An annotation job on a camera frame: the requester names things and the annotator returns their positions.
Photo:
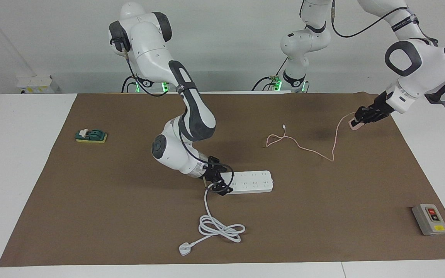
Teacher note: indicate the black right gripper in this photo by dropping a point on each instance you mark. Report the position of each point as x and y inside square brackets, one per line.
[211, 175]

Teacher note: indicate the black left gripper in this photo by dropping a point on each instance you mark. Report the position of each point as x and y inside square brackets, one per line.
[383, 104]

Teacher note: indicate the pink charger adapter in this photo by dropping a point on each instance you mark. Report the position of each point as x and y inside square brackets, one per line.
[354, 123]

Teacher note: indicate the white power strip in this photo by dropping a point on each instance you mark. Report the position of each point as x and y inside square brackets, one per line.
[253, 181]

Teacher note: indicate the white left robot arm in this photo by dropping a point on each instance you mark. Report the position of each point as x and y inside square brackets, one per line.
[411, 54]

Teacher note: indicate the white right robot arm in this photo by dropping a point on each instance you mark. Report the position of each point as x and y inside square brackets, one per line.
[191, 112]

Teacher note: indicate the brown table mat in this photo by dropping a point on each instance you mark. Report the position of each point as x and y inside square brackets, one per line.
[129, 216]

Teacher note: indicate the grey on-off switch box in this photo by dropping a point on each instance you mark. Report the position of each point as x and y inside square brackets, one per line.
[430, 219]

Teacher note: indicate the green knife switch yellow base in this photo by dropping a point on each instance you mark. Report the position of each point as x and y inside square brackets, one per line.
[93, 136]

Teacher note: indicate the white wall socket box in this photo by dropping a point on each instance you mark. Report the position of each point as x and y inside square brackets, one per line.
[35, 84]

